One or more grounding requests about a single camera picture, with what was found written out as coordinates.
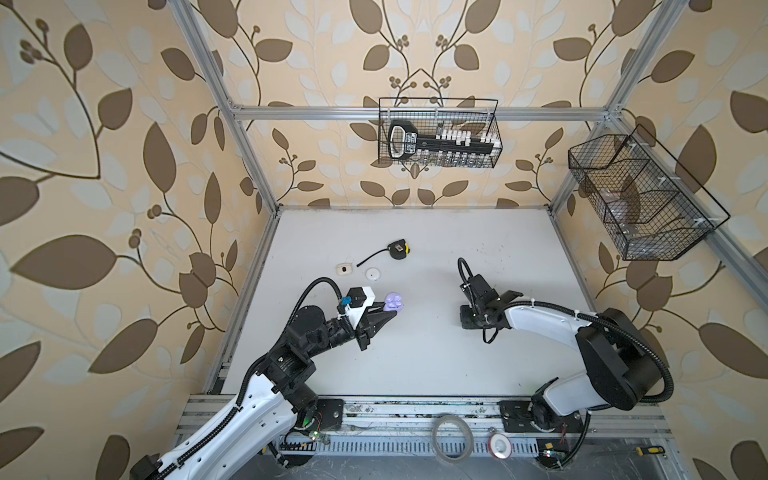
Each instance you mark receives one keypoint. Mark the white round earbud case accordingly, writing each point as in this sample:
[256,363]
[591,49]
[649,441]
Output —
[373,274]

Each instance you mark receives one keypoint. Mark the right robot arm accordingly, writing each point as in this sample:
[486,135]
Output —
[620,368]

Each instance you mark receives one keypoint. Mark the grey tape roll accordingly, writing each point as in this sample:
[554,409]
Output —
[452,439]

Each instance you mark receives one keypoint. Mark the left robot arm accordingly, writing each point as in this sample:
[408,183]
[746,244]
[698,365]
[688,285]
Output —
[274,397]

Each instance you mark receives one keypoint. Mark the black yellow screwdriver right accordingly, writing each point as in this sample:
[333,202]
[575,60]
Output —
[650,450]

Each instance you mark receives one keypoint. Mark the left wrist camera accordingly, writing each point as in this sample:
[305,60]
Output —
[354,304]

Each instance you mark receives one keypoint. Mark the black socket set holder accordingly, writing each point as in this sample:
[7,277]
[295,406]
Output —
[403,140]

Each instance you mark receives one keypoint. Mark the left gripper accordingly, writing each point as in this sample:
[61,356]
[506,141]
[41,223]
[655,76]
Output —
[371,324]

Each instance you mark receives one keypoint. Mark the small white tape roll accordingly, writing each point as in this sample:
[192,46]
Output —
[499,446]

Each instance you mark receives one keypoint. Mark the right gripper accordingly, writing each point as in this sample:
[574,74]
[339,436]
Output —
[464,317]

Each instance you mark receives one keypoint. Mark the right side wire basket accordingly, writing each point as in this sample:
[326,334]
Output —
[653,207]

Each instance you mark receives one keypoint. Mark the wire basket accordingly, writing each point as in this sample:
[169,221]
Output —
[653,207]
[478,115]

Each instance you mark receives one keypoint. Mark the rear wire basket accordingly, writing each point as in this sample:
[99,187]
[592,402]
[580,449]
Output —
[478,115]

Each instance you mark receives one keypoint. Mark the black yellow tape measure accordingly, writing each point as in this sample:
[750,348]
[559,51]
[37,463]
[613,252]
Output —
[398,250]

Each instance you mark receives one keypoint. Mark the purple round earbud case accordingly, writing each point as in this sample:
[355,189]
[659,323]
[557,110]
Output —
[393,302]

